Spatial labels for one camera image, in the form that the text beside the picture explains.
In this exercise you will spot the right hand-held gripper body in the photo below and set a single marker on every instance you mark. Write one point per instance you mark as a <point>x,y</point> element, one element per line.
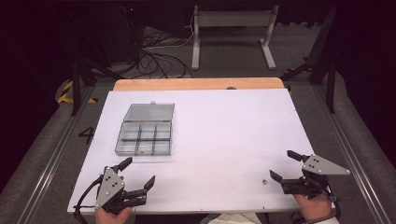
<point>320,168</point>

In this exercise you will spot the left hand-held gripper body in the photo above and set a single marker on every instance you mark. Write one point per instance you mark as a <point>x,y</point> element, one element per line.
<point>109,186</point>

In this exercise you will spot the person's left hand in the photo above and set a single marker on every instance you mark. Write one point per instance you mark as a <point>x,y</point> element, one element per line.
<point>109,217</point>

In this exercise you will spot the person's right hand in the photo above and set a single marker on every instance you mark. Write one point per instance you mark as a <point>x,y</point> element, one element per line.
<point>313,207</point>

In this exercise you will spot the clear plastic compartment box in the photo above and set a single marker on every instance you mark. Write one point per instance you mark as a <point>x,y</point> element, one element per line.
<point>144,130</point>

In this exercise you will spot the person's dark wristband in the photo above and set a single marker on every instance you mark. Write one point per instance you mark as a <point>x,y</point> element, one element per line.
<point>319,219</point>

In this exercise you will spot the person's light clothing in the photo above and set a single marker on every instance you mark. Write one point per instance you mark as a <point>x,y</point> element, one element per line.
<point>233,219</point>

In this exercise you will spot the white board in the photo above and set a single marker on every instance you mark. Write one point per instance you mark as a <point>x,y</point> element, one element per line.
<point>218,140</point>

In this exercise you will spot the black metal stand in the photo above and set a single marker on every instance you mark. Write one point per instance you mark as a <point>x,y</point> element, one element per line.
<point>75,81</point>
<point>330,84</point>

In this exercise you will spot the yellow black floor tape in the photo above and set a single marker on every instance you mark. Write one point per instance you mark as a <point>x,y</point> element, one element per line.
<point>63,97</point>

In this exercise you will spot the black equipment case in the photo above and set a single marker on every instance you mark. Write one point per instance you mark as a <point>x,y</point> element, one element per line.
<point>124,31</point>

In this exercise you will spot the grey metal stand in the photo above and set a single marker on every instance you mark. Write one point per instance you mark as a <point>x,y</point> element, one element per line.
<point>234,19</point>

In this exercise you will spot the aluminium floor rail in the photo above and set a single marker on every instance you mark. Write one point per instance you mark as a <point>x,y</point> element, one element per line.
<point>49,171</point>
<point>351,155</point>

